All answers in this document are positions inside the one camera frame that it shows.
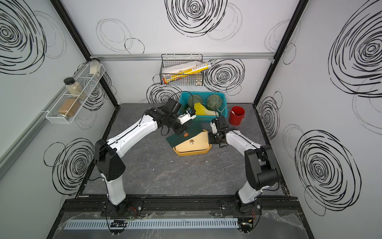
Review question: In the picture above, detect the tan kraft envelope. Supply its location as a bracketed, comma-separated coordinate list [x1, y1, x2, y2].
[175, 130, 210, 153]

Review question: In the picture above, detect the dark green envelope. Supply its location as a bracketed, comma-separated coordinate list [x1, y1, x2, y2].
[166, 123, 203, 147]

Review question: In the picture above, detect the yellow plastic storage box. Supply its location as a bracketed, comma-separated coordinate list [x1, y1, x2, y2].
[173, 129, 212, 156]

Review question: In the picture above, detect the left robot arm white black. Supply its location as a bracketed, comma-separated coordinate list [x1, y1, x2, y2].
[95, 99, 196, 206]

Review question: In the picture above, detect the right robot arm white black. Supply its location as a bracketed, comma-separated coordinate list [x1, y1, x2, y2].
[209, 117, 280, 207]

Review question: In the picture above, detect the yellow white box in basket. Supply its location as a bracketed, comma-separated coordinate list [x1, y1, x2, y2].
[161, 61, 211, 84]

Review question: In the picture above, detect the teal plastic basket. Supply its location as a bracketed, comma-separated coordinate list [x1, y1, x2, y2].
[179, 92, 228, 122]

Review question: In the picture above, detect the red cup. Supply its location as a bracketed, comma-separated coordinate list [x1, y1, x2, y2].
[229, 106, 245, 126]

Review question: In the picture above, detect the left green melon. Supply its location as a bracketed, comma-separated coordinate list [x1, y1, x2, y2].
[188, 95, 203, 108]

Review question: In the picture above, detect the green melon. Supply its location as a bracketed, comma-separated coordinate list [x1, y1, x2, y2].
[206, 94, 223, 111]
[188, 95, 203, 108]

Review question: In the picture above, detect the yellow cabbage toy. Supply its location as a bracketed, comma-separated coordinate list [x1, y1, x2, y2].
[194, 103, 219, 116]

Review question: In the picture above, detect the right green melon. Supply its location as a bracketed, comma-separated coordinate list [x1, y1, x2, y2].
[206, 94, 223, 111]

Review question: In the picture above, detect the clear jar far shelf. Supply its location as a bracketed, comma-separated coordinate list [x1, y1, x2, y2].
[90, 58, 101, 77]

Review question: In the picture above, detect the jar with black lid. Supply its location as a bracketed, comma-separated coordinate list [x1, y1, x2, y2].
[64, 77, 83, 96]

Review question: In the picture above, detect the black wire wall basket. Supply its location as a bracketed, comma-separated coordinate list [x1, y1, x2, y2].
[159, 54, 204, 86]

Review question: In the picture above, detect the white slotted cable duct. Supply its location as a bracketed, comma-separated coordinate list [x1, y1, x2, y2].
[64, 218, 239, 230]

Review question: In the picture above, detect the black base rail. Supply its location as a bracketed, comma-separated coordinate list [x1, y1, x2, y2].
[59, 195, 300, 218]

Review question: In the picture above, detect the white wire wall shelf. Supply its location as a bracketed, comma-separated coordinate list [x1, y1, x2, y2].
[45, 61, 106, 124]

